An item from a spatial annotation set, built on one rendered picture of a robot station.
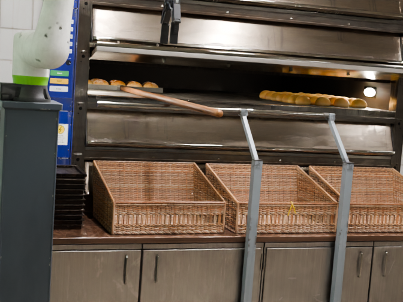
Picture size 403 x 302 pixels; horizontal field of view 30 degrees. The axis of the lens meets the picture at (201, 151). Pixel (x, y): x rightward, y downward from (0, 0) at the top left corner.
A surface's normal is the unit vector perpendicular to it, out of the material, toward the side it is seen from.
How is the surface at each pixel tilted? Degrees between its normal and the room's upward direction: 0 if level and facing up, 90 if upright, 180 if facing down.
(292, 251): 91
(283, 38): 70
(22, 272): 90
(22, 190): 90
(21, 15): 90
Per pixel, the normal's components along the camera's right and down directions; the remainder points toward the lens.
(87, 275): 0.33, 0.13
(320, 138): 0.29, -0.19
